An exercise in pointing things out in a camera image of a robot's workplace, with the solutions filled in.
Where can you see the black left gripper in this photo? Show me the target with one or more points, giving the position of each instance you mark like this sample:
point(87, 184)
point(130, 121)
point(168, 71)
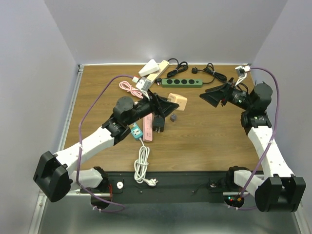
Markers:
point(166, 107)

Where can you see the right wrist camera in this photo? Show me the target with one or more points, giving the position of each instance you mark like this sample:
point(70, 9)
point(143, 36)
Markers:
point(242, 72)

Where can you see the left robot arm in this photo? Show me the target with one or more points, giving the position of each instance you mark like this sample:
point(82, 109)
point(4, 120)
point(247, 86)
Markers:
point(56, 174)

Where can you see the teal travel adapter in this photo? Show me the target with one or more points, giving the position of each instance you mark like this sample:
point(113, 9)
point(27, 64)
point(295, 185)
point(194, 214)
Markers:
point(136, 131)

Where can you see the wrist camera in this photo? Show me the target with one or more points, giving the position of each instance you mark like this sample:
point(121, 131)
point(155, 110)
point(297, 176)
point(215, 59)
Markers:
point(242, 72)
point(143, 85)

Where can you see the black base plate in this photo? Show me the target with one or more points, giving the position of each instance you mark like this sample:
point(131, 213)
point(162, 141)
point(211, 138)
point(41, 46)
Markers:
point(172, 187)

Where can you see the pink power strip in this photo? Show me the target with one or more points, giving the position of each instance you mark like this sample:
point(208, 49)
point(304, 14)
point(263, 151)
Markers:
point(148, 128)

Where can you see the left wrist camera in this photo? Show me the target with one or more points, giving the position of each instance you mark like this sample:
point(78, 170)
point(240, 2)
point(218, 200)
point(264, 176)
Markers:
point(143, 85)

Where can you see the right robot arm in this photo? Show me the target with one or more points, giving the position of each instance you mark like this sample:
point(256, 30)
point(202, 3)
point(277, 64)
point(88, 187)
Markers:
point(279, 190)

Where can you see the white wedge adapter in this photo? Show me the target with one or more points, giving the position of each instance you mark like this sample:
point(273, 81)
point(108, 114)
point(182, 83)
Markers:
point(150, 67)

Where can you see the cream power strip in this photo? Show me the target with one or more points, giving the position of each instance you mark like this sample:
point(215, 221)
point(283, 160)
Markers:
point(162, 67)

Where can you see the aluminium frame rail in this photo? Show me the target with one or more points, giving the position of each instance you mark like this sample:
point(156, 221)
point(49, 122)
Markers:
point(42, 198)

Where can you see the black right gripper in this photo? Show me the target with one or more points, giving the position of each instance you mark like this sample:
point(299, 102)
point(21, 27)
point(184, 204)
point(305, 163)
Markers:
point(218, 95)

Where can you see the small grey plug adapter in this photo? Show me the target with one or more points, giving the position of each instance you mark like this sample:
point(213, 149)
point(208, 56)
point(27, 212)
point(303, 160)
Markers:
point(173, 117)

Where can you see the green power strip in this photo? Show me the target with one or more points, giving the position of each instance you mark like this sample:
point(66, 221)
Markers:
point(181, 83)

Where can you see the black charger block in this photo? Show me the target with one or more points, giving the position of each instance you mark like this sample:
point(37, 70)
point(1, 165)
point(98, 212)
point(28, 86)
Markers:
point(158, 124)

